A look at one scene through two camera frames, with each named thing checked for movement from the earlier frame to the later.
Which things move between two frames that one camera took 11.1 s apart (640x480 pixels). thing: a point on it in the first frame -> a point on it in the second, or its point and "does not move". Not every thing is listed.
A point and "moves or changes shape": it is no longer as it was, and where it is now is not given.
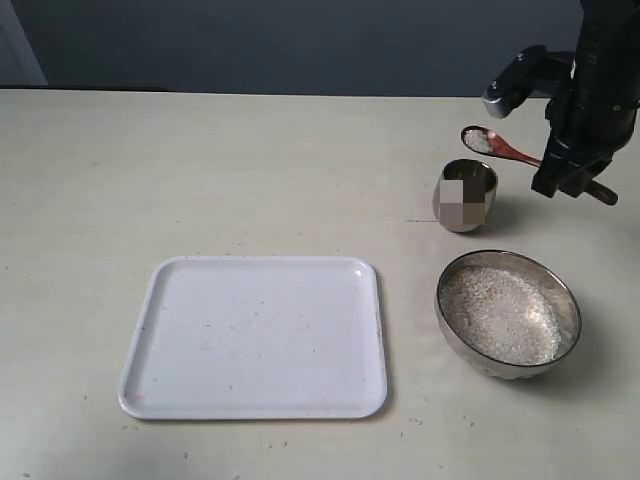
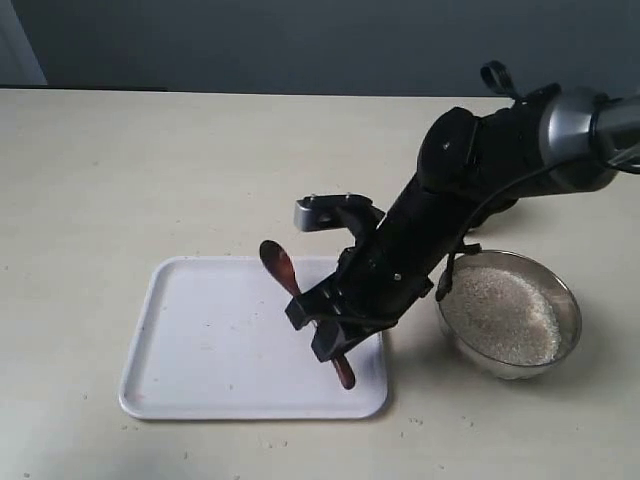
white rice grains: [502, 315] does not move
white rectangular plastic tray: [256, 337] does not move
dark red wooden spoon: [486, 141] moves or changes shape
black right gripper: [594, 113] -> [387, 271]
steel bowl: [506, 314] does not move
